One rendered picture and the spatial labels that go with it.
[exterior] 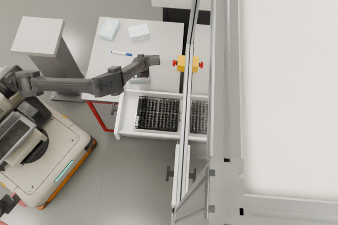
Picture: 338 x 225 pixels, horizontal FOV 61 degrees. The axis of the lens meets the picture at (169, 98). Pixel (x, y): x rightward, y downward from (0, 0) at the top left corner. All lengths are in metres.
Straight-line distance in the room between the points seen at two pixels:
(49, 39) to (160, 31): 0.73
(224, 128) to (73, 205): 2.13
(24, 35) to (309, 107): 1.93
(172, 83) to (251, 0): 1.29
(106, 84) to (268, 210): 0.86
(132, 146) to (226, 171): 2.09
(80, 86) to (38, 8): 2.28
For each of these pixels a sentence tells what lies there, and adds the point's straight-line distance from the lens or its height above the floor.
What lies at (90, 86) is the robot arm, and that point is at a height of 1.38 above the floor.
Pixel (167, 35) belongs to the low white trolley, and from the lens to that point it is 1.96.
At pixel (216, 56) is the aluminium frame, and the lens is 0.42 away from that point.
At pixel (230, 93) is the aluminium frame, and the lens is 0.39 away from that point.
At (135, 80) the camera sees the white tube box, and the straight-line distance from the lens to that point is 1.75.
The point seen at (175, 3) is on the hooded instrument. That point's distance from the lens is 2.01.
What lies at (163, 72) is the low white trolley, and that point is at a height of 0.76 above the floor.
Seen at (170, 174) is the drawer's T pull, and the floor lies 0.91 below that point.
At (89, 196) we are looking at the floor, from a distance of 2.41.
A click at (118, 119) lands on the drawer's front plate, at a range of 1.51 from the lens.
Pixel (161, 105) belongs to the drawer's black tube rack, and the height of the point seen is 0.90.
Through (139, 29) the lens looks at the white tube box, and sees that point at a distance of 1.93.
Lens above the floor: 2.34
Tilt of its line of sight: 66 degrees down
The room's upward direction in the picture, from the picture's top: 3 degrees clockwise
